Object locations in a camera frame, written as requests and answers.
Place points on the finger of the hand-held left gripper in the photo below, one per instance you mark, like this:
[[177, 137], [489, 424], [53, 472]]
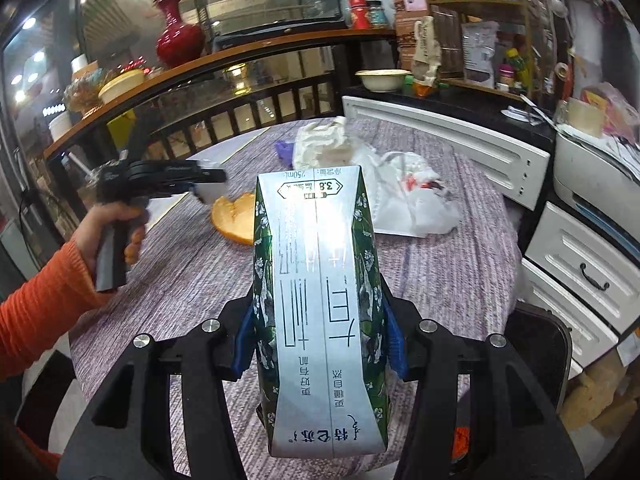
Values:
[[214, 175], [206, 193]]

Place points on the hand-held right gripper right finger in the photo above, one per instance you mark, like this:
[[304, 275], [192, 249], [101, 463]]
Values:
[[395, 345]]

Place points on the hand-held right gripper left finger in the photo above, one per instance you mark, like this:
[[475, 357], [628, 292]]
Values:
[[242, 341]]

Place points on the yellow fruit peel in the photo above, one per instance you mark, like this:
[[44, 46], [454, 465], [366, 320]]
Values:
[[234, 220]]

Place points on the green and white milk carton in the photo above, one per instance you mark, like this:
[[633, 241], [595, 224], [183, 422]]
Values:
[[320, 285]]

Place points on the white cloth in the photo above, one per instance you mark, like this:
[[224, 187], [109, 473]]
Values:
[[320, 142], [415, 200]]

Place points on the person's left forearm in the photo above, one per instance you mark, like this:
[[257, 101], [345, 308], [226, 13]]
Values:
[[45, 310]]

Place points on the person's left hand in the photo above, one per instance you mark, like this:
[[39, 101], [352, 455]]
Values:
[[92, 232]]

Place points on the purple crumpled wrapper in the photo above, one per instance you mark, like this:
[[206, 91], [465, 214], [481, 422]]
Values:
[[285, 152]]

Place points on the purple tablecloth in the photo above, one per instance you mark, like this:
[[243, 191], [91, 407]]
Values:
[[190, 270]]

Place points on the cream bowl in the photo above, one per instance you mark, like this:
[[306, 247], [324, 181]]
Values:
[[122, 87]]

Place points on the dried flower bunch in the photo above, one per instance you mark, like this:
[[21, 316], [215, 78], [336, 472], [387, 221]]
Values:
[[85, 90]]

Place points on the wooden-topped black railing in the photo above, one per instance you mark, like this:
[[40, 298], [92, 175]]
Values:
[[210, 62]]

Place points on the red vase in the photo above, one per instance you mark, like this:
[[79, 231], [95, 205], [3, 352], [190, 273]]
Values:
[[179, 40]]

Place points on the black chair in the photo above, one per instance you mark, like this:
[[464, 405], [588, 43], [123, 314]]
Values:
[[542, 350]]

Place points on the cream basin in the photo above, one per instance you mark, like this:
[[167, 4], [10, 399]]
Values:
[[382, 80]]

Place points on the white drawer cabinet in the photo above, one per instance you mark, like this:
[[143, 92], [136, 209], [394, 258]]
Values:
[[585, 255]]

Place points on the long white cabinet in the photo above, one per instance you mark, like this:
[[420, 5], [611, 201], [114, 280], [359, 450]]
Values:
[[440, 135]]

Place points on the red tin can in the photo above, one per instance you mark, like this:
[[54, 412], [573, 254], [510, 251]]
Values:
[[359, 12]]

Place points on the orange plastic toy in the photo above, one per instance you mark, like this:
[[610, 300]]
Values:
[[423, 89]]

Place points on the dark-lidded jar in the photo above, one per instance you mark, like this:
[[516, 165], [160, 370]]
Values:
[[378, 15]]

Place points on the beige printed paper bag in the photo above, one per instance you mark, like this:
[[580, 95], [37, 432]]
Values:
[[426, 52]]

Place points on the brown cardboard box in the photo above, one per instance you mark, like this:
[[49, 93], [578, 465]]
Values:
[[407, 25]]

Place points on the white printer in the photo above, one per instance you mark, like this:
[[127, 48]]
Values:
[[590, 170]]

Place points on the white printed packet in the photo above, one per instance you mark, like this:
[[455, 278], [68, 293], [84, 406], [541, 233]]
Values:
[[480, 52]]

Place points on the group of small bottles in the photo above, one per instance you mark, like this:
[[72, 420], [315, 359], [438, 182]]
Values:
[[515, 70]]

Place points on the tape roll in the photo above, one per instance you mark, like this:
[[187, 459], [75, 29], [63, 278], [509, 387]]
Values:
[[565, 71]]

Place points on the wooden shelf rack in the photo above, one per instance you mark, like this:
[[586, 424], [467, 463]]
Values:
[[500, 7]]

